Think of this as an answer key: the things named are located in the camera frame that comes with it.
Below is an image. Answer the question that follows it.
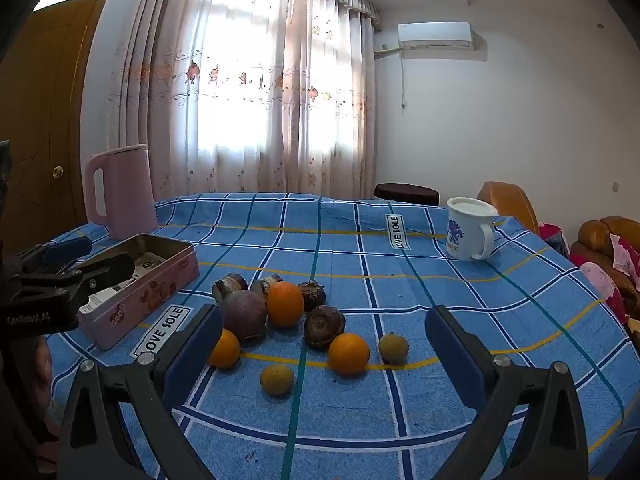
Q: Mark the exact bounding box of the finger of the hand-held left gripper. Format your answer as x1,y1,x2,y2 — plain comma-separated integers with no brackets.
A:
17,236,94,273
22,252,136,295

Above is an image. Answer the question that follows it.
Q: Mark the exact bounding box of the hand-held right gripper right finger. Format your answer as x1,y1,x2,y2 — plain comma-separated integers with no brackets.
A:
425,305,591,480

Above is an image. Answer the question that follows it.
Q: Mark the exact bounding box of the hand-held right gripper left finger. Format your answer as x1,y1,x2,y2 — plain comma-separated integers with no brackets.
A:
57,304,224,480

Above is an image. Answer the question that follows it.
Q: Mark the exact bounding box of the pink tin box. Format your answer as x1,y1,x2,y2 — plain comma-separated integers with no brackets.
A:
77,233,201,352

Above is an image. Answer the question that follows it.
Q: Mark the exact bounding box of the orange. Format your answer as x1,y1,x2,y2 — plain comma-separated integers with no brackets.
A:
266,281,305,328
328,332,371,376
207,329,241,368

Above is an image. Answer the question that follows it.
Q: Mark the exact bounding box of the dark brown water chestnut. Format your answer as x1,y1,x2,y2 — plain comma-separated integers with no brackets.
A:
212,273,249,306
297,280,327,312
304,305,346,351
250,274,283,302

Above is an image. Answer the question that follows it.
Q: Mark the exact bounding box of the white paper card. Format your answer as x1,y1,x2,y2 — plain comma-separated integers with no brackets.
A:
80,280,133,313
131,252,166,281

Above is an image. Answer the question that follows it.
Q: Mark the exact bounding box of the brownish longan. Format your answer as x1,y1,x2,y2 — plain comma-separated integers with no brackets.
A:
260,364,295,397
378,332,410,365

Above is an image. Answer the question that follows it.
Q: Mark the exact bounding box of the purple passion fruit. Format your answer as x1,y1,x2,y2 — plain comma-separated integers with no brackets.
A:
220,289,268,343

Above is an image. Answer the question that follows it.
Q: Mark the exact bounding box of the pink electric kettle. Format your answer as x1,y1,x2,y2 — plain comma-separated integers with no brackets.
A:
84,144,158,241

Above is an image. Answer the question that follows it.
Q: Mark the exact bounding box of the white mug with blue print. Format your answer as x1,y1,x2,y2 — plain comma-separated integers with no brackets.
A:
446,197,500,262

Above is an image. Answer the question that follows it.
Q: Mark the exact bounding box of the wooden door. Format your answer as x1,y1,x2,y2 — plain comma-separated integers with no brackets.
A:
0,0,101,256

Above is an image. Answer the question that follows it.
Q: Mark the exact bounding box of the red cloth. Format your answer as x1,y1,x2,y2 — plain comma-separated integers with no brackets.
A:
537,222,571,256

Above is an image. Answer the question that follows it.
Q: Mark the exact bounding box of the blue checked tablecloth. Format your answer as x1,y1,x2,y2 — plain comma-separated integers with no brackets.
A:
45,192,631,480

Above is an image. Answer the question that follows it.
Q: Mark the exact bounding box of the orange chair back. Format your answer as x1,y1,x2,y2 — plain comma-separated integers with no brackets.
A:
476,181,540,233

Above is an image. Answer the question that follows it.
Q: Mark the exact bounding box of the dark round stool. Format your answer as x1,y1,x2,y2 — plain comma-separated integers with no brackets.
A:
374,183,440,207

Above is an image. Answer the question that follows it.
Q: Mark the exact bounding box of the brown leather sofa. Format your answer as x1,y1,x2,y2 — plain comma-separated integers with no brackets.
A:
570,216,640,321

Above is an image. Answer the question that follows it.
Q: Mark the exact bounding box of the pink cloth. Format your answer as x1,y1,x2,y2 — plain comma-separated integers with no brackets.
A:
612,234,640,281

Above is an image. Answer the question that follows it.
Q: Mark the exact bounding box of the sheer floral curtain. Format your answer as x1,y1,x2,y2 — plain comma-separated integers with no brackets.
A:
112,0,381,201

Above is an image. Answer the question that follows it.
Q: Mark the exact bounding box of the white air conditioner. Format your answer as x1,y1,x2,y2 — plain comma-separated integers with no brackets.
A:
398,22,474,51

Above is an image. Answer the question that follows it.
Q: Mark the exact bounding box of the air conditioner cable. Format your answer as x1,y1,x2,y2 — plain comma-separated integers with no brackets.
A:
374,45,407,109

